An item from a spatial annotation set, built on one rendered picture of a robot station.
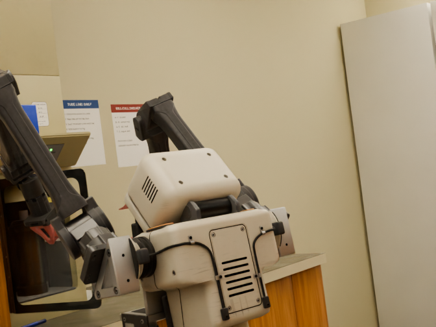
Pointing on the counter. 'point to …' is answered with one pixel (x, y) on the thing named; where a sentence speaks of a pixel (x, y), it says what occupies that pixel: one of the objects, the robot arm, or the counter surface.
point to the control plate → (55, 150)
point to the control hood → (74, 146)
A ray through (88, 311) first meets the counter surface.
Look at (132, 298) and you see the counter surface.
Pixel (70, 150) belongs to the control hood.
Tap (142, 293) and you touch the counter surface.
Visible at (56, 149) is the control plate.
